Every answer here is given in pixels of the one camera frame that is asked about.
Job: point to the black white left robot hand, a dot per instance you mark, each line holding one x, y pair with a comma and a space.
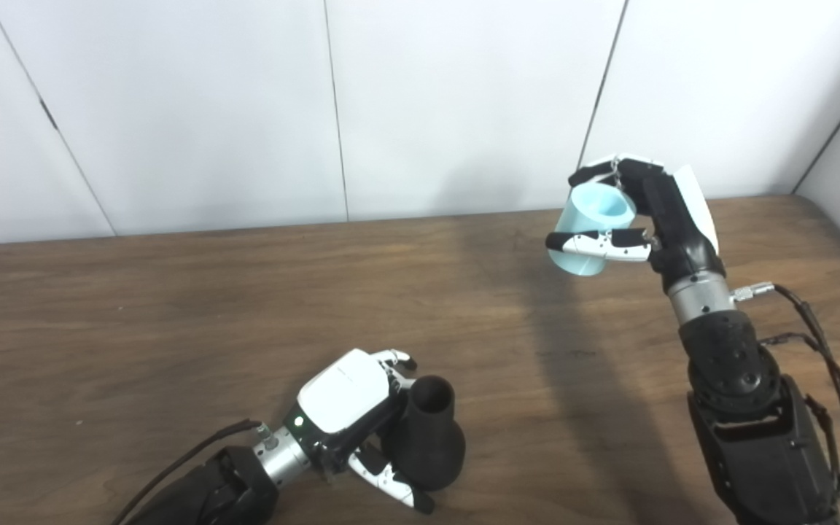
340, 390

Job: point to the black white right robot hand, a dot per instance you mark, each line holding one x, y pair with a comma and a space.
682, 226

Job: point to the black funnel-shaped nozzle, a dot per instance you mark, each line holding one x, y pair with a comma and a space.
431, 445

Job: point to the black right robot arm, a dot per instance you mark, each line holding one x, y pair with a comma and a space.
755, 423

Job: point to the black wall panel hinge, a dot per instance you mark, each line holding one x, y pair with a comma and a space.
48, 114

